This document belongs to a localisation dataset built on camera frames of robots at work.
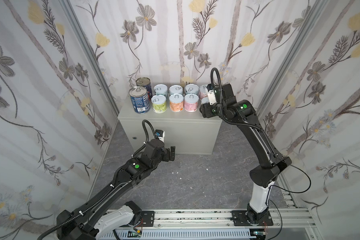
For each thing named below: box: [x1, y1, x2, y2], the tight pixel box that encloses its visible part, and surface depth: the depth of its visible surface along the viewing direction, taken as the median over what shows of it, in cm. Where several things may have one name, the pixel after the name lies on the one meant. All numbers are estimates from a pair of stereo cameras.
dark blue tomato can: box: [135, 77, 153, 100], surface depth 76 cm
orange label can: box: [169, 93, 184, 112], surface depth 75 cm
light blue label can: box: [153, 84, 168, 100], surface depth 80 cm
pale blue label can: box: [169, 85, 184, 96], surface depth 80 cm
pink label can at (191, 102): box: [184, 93, 199, 112], surface depth 75 cm
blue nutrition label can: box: [129, 86, 151, 115], surface depth 71 cm
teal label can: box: [185, 83, 199, 95], surface depth 80 cm
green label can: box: [151, 94, 167, 114], surface depth 74 cm
